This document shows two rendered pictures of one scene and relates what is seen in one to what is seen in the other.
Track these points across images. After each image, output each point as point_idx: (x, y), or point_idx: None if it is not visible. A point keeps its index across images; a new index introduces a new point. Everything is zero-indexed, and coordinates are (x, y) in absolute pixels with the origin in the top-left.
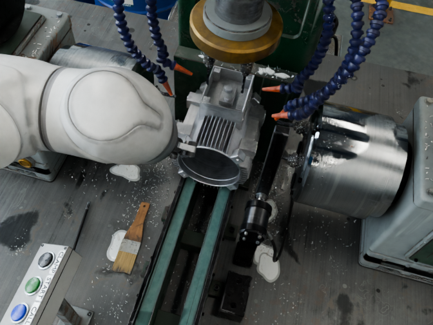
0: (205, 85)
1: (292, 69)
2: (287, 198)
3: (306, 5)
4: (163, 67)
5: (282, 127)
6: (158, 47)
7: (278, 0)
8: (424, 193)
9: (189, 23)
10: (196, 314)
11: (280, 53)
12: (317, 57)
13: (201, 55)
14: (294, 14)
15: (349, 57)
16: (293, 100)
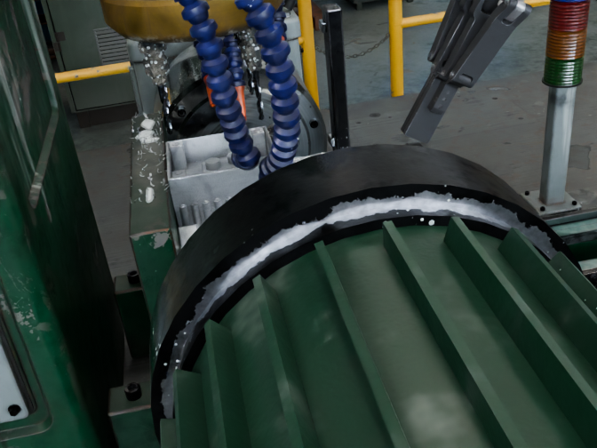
0: (195, 225)
1: (79, 178)
2: None
3: (31, 39)
4: (258, 162)
5: (327, 7)
6: (241, 130)
7: (25, 59)
8: (290, 17)
9: (39, 246)
10: (551, 219)
11: (68, 162)
12: None
13: (147, 199)
14: (36, 70)
15: None
16: (234, 60)
